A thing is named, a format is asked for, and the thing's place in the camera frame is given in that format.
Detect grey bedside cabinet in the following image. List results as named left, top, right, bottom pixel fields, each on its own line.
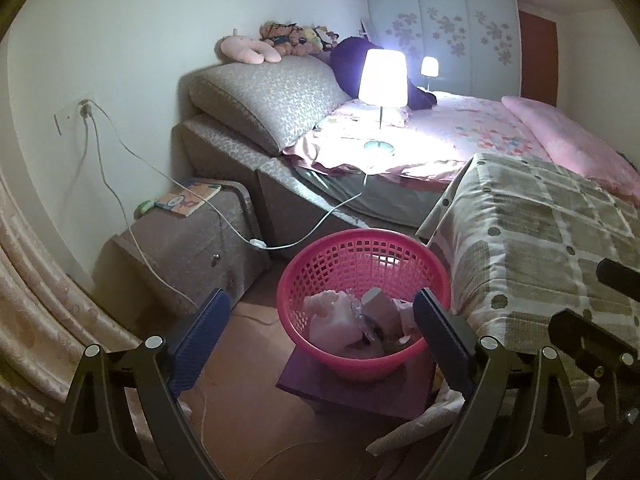
left=112, top=181, right=270, bottom=316

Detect brown wooden door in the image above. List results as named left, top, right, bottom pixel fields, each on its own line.
left=518, top=11, right=559, bottom=106

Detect white lamp power cable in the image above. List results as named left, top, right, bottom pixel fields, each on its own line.
left=86, top=102, right=369, bottom=252

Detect brown plush toys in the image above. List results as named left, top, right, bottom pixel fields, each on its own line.
left=259, top=22, right=340, bottom=56

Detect white foam packing piece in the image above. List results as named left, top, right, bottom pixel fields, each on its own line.
left=303, top=289, right=362, bottom=356

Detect pink neck pillow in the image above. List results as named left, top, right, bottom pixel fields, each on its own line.
left=219, top=35, right=282, bottom=65

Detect pink floral bed sheet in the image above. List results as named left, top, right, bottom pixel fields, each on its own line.
left=282, top=91, right=550, bottom=190

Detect lit white table lamp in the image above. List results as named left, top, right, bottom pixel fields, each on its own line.
left=358, top=49, right=408, bottom=154

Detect silver pill blister pack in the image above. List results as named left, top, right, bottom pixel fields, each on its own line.
left=349, top=296, right=383, bottom=344

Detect glass floral wardrobe doors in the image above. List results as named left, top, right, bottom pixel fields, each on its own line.
left=367, top=0, right=522, bottom=101

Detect pink plastic mesh basket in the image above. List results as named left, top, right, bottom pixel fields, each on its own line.
left=277, top=229, right=450, bottom=382

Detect dark purple plush toy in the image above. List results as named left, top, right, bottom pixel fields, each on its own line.
left=329, top=37, right=437, bottom=110

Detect white tissue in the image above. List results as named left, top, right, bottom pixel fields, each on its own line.
left=393, top=299, right=420, bottom=337

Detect beige patterned curtain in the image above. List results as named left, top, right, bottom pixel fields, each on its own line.
left=1, top=183, right=140, bottom=443

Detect grey patterned headboard cushion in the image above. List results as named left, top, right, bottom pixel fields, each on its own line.
left=189, top=56, right=350, bottom=156

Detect grey upholstered bed frame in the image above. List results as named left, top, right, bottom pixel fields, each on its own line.
left=174, top=114, right=442, bottom=258

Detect colourful book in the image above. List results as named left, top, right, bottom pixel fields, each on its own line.
left=154, top=180, right=221, bottom=218

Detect small green gadget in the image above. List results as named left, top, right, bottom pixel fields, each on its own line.
left=136, top=200, right=154, bottom=214

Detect pink folded duvet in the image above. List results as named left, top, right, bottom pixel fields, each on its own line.
left=501, top=96, right=639, bottom=206

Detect white wall socket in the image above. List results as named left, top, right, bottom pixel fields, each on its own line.
left=53, top=94, right=94, bottom=136

